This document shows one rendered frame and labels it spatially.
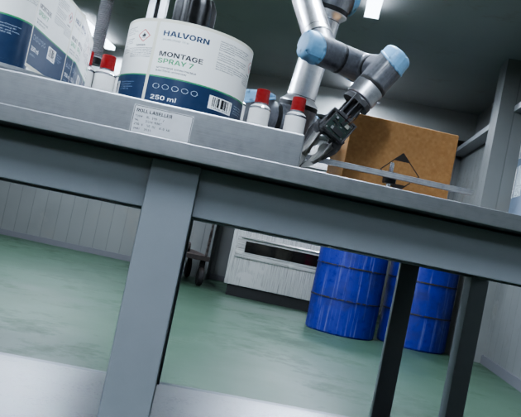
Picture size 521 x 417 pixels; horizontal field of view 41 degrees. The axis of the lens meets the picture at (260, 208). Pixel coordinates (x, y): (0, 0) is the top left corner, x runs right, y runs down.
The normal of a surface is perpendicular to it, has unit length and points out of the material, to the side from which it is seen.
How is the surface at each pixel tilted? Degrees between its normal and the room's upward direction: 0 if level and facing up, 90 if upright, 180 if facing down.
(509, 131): 90
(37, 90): 90
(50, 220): 90
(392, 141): 90
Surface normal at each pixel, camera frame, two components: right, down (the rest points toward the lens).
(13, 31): 0.71, 0.12
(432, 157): 0.10, -0.02
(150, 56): -0.37, -0.11
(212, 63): 0.47, 0.06
